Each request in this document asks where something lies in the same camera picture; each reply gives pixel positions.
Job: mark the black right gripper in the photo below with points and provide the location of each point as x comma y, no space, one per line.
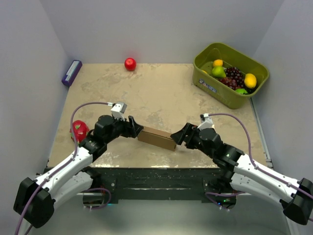
189,129

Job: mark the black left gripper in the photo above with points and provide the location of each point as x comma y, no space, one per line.
131,129

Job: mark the brown cardboard box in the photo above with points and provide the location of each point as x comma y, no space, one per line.
157,138

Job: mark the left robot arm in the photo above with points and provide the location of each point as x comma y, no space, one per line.
38,198

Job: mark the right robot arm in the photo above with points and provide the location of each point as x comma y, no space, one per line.
243,174

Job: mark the purple rectangular box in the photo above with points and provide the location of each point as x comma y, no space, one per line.
71,73

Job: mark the red dragon fruit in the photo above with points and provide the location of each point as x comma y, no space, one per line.
80,130

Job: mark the red apple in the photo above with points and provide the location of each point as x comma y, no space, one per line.
130,64

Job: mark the green pear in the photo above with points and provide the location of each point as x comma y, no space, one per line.
218,72

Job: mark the green plastic tub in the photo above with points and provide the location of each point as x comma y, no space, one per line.
203,78

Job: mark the green apple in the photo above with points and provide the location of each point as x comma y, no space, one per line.
241,91

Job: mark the dark purple grapes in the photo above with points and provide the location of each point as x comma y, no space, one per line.
234,78

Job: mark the orange fruit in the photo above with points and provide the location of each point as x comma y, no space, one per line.
218,63

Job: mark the yellow lemon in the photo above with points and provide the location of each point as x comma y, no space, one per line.
250,81

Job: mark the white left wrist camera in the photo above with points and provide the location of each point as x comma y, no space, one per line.
118,110

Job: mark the aluminium frame rail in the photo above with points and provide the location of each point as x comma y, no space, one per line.
38,198

